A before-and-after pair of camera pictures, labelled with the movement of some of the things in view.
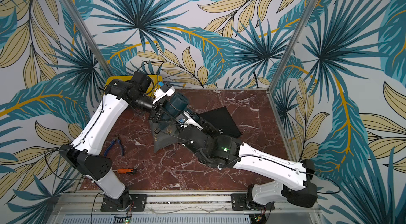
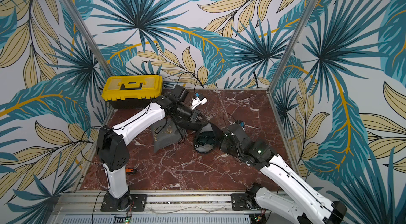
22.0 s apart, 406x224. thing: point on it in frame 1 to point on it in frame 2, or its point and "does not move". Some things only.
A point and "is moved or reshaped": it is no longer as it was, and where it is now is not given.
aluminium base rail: x=85 y=207 does not move
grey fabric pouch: x=163 y=136 does not move
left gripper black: x=156 y=114 to x=195 y=115
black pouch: x=221 y=119 is moved or reshaped
